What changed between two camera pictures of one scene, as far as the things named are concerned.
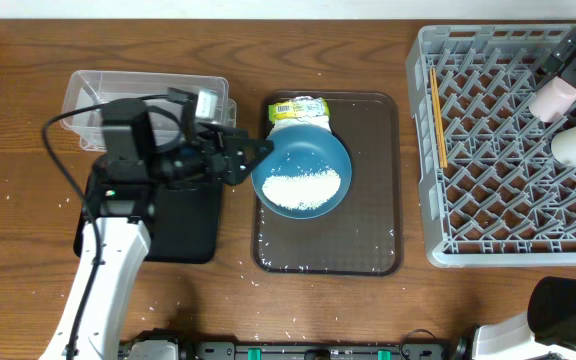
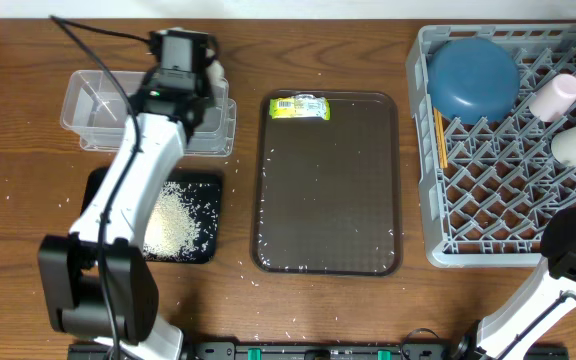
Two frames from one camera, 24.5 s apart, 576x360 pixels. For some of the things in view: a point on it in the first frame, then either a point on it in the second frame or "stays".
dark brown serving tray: x=362 y=236 stays
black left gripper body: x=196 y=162 → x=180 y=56
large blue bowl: x=306 y=173 → x=472 y=79
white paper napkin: x=317 y=120 → x=215 y=77
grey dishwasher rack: x=493 y=193 stays
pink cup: x=553 y=96 stays
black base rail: x=312 y=350 stays
